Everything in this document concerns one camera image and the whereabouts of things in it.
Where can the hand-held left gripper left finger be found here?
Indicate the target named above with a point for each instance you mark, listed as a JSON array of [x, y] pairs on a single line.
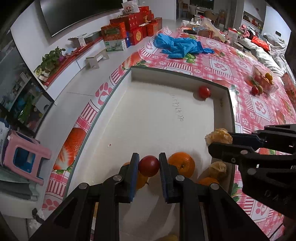
[[134, 180]]

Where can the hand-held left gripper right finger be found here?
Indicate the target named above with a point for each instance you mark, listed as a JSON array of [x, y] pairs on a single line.
[[165, 180]]

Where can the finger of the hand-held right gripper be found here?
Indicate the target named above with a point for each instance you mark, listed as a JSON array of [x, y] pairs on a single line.
[[231, 153], [245, 139]]

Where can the orange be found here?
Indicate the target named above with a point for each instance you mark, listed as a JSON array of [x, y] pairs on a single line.
[[181, 163], [208, 181], [141, 181], [268, 77]]

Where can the red tomato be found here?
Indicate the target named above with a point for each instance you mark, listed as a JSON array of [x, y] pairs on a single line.
[[254, 90], [204, 92], [149, 165]]

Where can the white tray box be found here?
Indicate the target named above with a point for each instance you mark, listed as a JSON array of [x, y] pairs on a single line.
[[150, 120]]

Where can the brown kiwi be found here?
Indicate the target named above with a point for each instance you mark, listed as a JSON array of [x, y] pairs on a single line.
[[260, 89]]

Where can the glass bowl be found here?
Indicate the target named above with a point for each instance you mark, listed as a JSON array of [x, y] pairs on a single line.
[[261, 78]]

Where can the grey sofa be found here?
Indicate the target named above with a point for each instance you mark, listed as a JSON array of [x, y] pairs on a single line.
[[266, 60]]

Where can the red embroidered pillow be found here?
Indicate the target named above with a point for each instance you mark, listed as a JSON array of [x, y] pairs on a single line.
[[261, 42]]

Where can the pink plastic stool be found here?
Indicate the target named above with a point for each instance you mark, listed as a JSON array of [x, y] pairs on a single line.
[[23, 157]]

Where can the blue plastic gloves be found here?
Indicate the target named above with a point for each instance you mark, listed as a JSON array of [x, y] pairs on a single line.
[[180, 45]]

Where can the clear plastic bag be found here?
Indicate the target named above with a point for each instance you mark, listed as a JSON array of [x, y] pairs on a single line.
[[208, 24]]

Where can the white television cabinet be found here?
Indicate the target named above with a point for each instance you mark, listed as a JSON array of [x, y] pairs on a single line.
[[67, 78]]

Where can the small white stool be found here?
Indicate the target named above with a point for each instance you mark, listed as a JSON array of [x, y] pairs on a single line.
[[97, 58]]

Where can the dark glass cabinet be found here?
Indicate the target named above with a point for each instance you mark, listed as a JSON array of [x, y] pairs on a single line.
[[23, 104]]

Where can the green white carton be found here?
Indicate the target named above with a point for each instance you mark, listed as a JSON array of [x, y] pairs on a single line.
[[115, 45]]

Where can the green potted plant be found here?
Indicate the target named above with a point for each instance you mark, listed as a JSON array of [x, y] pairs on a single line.
[[50, 60]]

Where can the open cardboard box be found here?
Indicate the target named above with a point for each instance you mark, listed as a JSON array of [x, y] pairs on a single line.
[[77, 40]]

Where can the stack of red gift boxes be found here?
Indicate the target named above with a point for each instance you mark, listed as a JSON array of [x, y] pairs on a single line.
[[134, 25]]

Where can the white paper bag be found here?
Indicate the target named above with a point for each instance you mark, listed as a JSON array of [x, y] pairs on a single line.
[[130, 6]]

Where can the black television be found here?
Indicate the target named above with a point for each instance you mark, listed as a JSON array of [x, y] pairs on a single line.
[[81, 14]]

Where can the wide wall painting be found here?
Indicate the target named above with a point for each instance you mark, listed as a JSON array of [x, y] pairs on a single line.
[[253, 18]]

